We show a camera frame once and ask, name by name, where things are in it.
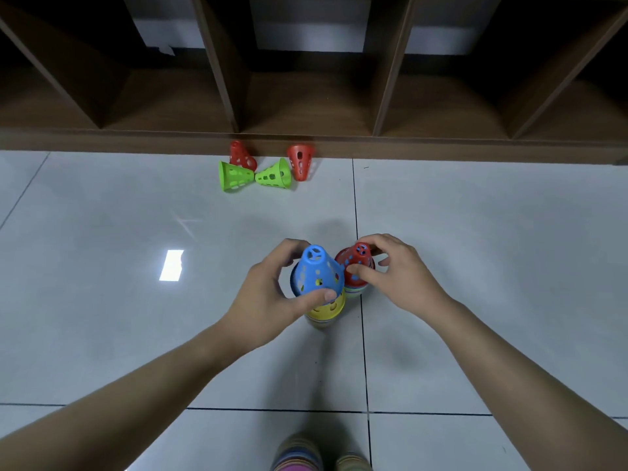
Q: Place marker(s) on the small red perforated cone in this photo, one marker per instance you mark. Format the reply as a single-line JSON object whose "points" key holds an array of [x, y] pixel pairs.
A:
{"points": [[240, 156]]}

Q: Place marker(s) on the stack of colourful cones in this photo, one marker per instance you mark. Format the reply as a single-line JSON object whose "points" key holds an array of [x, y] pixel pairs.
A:
{"points": [[353, 463], [324, 322], [355, 290], [298, 456]]}

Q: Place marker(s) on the yellow perforated cone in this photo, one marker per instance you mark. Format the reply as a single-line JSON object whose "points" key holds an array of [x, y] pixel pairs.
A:
{"points": [[329, 308]]}

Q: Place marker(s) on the person's left thumb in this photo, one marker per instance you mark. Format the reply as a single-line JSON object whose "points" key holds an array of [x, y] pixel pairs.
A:
{"points": [[316, 300]]}

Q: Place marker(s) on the red cone with blue dots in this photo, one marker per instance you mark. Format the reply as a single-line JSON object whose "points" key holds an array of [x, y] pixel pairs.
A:
{"points": [[357, 257]]}

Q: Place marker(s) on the brown wooden shelf unit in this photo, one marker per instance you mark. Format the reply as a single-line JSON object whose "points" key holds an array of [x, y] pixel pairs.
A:
{"points": [[304, 102]]}

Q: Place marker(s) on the person's right hand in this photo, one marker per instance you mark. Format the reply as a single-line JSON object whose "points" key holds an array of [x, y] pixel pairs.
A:
{"points": [[407, 284]]}

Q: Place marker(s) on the person's right thumb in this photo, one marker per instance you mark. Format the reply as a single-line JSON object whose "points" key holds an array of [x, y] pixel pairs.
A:
{"points": [[365, 274]]}

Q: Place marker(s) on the blue perforated cone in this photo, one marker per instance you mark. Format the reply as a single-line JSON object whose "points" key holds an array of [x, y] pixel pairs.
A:
{"points": [[316, 272]]}

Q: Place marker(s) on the person's left forearm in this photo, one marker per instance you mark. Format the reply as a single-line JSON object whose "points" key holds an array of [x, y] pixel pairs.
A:
{"points": [[113, 412]]}

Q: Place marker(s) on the person's left hand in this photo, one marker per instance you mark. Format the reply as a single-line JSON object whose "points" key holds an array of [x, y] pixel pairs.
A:
{"points": [[260, 308]]}

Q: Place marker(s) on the green perforated cone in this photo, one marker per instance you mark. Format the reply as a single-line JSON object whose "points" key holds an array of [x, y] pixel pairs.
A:
{"points": [[233, 177], [275, 175]]}

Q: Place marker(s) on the person's right middle finger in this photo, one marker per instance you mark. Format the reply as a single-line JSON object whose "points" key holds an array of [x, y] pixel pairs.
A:
{"points": [[385, 262]]}

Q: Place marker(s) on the person's right forearm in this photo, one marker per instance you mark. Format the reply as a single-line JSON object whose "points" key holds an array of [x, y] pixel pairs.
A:
{"points": [[530, 397]]}

